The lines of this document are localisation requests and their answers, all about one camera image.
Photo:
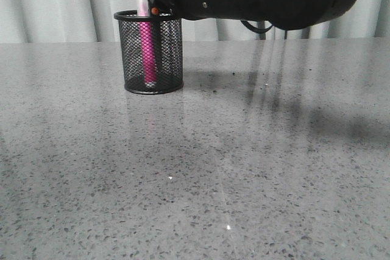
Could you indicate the black mesh pen cup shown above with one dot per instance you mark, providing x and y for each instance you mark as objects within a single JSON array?
[{"x": 168, "y": 51}]

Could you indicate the grey curtain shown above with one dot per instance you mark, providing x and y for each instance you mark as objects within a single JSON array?
[{"x": 57, "y": 21}]

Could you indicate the pink highlighter pen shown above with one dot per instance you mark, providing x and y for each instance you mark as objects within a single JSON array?
[{"x": 147, "y": 47}]

